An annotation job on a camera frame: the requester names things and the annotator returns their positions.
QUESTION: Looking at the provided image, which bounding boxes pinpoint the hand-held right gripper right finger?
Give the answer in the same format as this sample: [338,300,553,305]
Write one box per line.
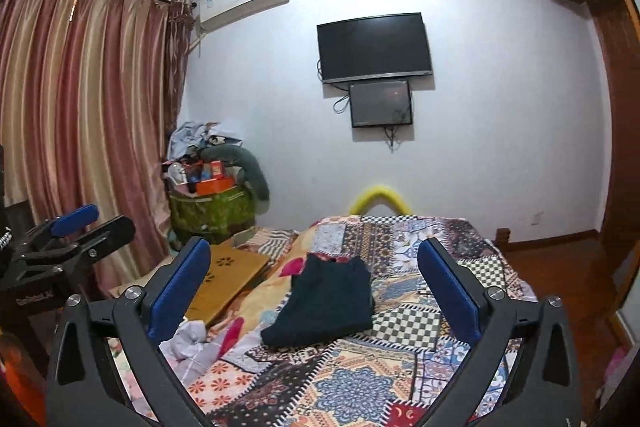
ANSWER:
[417,237,583,427]

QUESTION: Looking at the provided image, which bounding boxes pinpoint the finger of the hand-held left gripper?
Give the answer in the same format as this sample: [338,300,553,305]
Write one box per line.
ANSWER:
[0,203,99,265]
[20,215,137,275]

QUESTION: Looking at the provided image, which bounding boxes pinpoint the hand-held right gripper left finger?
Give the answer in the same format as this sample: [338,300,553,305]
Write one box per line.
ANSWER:
[45,237,221,427]

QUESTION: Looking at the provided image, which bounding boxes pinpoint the dark teal pants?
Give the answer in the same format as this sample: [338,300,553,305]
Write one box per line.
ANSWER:
[261,253,376,349]

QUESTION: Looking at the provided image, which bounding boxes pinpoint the white crumpled cloth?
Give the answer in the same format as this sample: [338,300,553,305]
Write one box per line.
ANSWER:
[159,321,208,380]

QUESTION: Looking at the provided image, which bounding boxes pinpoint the dark wooden furniture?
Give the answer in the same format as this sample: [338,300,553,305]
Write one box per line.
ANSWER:
[0,197,38,238]

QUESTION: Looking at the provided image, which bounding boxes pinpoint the wooden lap desk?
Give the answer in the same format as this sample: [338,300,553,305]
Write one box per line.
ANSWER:
[185,244,272,327]

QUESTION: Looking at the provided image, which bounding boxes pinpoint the green floral storage bag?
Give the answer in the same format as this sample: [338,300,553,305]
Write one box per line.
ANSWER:
[167,189,256,245]

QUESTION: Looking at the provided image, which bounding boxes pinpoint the orange object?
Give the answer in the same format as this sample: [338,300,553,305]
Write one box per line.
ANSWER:
[0,332,46,427]

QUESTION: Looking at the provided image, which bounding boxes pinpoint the flat orange box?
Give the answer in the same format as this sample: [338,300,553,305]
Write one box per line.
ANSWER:
[195,178,235,196]

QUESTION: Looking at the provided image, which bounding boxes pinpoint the striped pink curtain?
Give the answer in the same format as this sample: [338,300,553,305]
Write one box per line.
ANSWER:
[0,0,193,298]

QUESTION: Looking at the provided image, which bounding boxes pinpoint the red garment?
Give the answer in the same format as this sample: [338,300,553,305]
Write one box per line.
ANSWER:
[279,254,361,279]

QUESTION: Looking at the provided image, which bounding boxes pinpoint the pile of light clothes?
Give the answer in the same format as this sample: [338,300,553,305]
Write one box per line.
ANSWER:
[169,122,221,158]

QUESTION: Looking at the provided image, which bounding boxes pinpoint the patchwork quilt bed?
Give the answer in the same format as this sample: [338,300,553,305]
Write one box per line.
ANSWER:
[107,213,538,427]

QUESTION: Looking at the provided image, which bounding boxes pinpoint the yellow foam tube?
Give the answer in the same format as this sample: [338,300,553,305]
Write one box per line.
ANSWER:
[348,186,411,215]

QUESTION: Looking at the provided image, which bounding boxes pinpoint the grey neck pillow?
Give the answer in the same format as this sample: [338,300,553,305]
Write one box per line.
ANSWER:
[200,144,271,210]

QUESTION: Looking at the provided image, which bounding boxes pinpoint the small black monitor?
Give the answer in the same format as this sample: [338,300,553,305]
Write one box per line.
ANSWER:
[348,78,413,128]

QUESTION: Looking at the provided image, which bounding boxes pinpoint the wooden wardrobe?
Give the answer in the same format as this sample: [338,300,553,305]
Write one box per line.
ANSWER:
[510,0,640,323]

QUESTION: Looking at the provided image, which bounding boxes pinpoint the large black television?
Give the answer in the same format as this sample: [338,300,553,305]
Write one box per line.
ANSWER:
[316,13,433,85]

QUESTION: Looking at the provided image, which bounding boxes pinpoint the white air conditioner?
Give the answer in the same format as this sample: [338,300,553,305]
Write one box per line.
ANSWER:
[191,0,291,32]

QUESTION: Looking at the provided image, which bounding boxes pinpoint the black monitor cable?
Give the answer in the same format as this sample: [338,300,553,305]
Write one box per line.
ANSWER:
[382,109,413,152]

